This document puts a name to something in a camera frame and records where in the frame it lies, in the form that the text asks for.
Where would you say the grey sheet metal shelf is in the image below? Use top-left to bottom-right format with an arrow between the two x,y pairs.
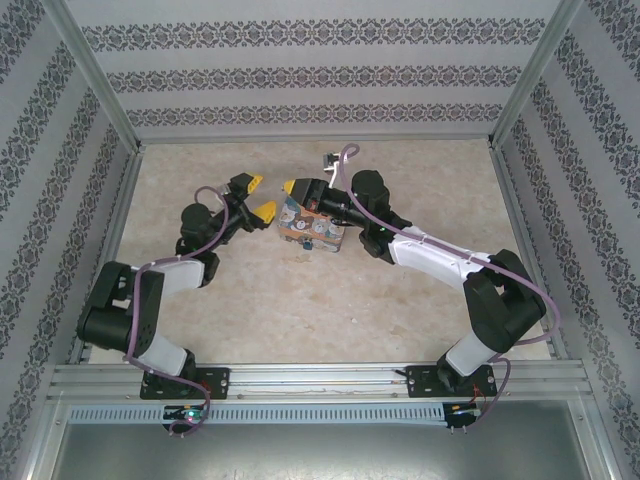
22,397 -> 619,480

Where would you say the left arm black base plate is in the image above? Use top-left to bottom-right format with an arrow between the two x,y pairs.
139,367 -> 231,401

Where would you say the aluminium mounting rail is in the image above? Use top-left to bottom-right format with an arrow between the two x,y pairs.
48,360 -> 592,402

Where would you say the aluminium frame post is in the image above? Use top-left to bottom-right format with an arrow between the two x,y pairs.
487,0 -> 585,150
39,0 -> 145,152

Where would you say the patterned cardboard gift box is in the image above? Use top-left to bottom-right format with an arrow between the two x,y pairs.
277,194 -> 349,256

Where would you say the aluminium table side rail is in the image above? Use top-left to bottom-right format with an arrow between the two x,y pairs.
488,142 -> 572,360
68,148 -> 146,365

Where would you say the slotted grey cable duct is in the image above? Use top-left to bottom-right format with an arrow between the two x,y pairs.
67,403 -> 447,426

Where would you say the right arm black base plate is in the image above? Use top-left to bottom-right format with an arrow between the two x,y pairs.
405,364 -> 502,400

